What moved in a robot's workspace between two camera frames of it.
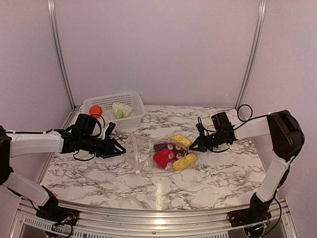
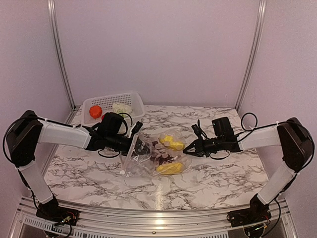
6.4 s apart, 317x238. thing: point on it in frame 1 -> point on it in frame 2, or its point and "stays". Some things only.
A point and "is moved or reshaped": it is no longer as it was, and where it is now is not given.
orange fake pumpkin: x=95 y=109 stays
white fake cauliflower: x=121 y=110 stays
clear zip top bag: x=173 y=153 is moved or reshaped
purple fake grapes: x=180 y=151 -> x=159 y=154
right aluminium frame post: x=261 y=14 stays
